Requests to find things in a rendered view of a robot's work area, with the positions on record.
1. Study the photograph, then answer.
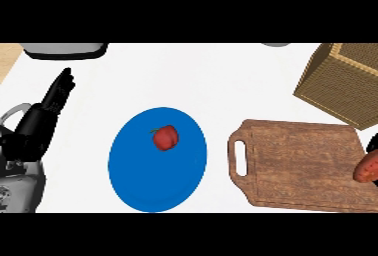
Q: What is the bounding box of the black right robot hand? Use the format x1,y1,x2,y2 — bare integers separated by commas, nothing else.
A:
365,132,378,188

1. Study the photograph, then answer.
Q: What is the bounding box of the grey and black appliance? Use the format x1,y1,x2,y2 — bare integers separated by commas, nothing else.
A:
18,43,111,61

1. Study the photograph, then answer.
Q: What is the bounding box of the brown wooden cutting board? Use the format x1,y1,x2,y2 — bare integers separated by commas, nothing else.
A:
226,118,378,213

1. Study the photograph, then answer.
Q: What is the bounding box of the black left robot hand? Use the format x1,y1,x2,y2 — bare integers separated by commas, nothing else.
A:
0,67,77,163

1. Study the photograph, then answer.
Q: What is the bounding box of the blue oval plate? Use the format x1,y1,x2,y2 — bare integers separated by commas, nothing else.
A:
106,106,208,213

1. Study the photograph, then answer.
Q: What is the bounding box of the wicker basket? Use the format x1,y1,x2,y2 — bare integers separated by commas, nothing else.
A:
293,43,378,131

